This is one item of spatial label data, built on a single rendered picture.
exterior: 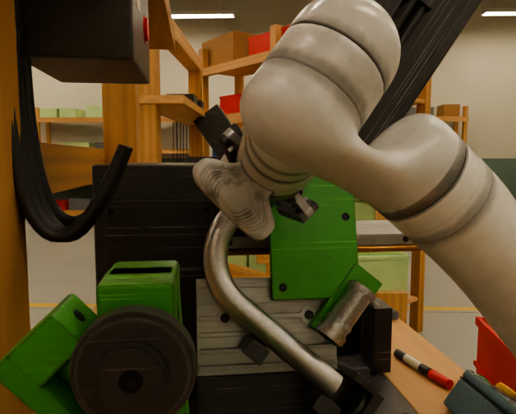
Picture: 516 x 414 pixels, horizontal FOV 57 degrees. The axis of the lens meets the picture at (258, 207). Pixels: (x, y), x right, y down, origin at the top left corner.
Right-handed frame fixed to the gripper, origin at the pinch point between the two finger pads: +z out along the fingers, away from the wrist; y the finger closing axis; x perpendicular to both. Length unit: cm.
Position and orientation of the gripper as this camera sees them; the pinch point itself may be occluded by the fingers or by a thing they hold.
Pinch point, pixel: (260, 186)
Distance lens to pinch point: 59.2
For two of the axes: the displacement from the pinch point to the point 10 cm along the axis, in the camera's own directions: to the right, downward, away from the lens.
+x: -7.0, 6.9, -1.9
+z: -1.1, 1.6, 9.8
